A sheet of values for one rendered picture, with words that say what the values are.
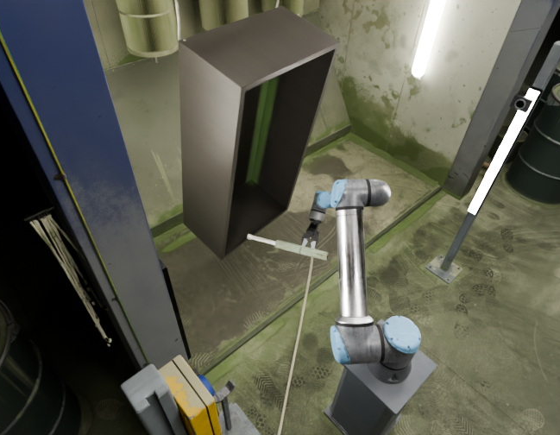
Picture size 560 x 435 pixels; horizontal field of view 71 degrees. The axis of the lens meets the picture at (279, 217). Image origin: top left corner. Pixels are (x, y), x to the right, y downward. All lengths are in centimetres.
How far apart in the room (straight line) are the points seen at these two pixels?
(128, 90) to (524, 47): 267
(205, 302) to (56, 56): 207
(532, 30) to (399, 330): 221
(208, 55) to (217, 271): 165
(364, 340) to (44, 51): 134
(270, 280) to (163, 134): 133
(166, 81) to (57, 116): 231
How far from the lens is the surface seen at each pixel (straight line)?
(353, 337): 160
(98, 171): 99
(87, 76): 90
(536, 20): 318
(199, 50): 164
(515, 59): 326
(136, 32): 273
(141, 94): 309
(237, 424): 156
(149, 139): 306
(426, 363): 194
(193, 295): 275
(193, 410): 79
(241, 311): 264
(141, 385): 72
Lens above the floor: 228
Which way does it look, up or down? 45 degrees down
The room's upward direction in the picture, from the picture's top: 2 degrees clockwise
